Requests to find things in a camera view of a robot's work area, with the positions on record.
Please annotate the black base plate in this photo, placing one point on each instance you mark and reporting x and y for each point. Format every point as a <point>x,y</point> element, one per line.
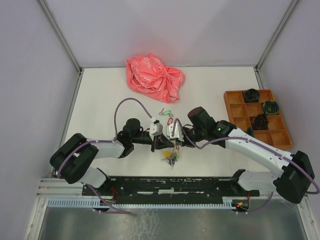
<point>167,199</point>

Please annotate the black coiled item top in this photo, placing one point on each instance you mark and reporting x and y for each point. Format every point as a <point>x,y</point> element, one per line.
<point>251,95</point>

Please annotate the red tag key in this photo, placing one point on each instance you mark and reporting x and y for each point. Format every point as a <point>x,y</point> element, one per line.
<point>170,119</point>

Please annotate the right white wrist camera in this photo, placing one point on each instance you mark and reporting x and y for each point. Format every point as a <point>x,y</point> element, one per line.
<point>174,131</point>

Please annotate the green black coiled item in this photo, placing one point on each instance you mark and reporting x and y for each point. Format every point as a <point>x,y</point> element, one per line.
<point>270,108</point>

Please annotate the large metal keyring with keys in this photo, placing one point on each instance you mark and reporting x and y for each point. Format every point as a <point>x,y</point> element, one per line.
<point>171,157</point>

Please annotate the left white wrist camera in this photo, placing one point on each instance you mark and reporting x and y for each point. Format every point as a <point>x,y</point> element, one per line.
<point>156,128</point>

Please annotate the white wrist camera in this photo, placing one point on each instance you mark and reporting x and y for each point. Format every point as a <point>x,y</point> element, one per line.
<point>174,131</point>
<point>156,128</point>

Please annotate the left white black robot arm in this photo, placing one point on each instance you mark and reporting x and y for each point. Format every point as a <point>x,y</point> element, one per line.
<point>73,160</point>

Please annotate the wooden compartment tray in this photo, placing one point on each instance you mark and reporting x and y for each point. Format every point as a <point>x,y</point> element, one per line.
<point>257,112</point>

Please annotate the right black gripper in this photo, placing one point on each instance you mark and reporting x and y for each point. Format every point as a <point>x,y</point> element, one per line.
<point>186,143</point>

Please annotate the black coiled item lower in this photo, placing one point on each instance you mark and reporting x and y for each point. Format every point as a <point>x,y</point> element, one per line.
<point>258,123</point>

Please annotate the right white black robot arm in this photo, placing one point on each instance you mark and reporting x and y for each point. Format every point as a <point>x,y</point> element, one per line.
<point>288,174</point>

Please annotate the green tag key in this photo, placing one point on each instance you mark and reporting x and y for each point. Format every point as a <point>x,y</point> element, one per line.
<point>164,112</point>

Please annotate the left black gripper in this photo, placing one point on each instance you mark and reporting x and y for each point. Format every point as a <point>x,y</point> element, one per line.
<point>163,143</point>

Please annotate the crumpled pink cloth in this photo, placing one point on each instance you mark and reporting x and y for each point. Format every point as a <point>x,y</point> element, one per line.
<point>147,75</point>

